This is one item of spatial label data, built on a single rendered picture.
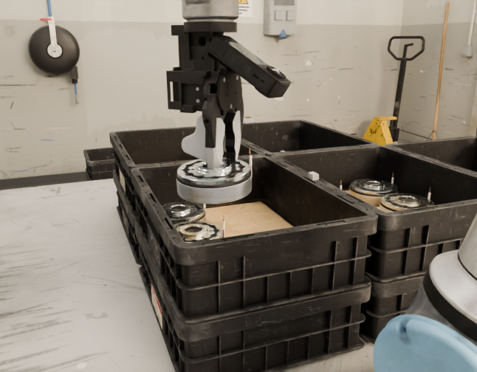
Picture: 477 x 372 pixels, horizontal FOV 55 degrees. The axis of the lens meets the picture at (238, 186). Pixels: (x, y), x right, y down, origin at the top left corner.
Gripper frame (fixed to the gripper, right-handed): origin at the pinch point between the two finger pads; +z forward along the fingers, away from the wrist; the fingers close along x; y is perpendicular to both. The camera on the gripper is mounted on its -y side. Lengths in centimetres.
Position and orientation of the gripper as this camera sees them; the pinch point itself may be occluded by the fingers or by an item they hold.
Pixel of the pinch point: (226, 168)
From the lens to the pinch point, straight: 66.4
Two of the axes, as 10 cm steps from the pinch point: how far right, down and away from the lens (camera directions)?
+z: 0.0, 9.5, 3.0
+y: -9.1, -1.2, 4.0
